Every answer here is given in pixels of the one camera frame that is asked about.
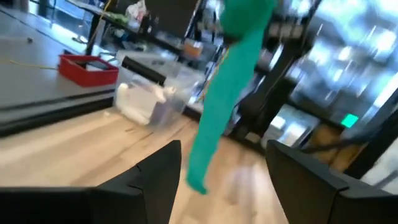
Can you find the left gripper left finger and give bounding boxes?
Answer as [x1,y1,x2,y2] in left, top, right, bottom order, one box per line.
[0,139,182,224]

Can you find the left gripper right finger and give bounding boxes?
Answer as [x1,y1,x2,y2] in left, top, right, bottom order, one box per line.
[265,139,398,224]

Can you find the green elastic bandage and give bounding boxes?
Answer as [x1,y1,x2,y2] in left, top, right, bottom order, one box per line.
[185,0,278,195]

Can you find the brown cardboard box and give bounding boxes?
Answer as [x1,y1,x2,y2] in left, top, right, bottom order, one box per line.
[306,123,363,174]

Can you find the green lit sign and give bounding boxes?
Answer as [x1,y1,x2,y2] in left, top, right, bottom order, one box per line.
[340,113,359,129]

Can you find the clear plastic storage container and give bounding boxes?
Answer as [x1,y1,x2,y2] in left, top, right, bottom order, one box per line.
[113,51,205,128]

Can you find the red plastic bin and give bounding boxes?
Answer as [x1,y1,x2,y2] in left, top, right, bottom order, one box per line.
[58,54,120,88]

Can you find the orange container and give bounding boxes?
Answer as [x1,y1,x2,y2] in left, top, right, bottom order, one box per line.
[183,39,205,59]

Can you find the grey side table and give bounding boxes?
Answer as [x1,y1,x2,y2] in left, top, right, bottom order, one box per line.
[0,6,116,138]

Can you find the black cluttered desk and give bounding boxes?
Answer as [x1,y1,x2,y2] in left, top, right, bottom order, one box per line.
[63,0,218,68]

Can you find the white plastic bag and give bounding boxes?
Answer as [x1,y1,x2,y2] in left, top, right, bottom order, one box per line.
[125,0,147,24]

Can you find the black cable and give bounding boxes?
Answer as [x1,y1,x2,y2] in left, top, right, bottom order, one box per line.
[298,135,371,156]

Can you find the black frame post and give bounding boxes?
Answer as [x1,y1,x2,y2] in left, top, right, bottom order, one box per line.
[343,88,398,180]

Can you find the hanging yellow cable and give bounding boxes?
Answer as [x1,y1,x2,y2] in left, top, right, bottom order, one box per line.
[88,0,113,47]

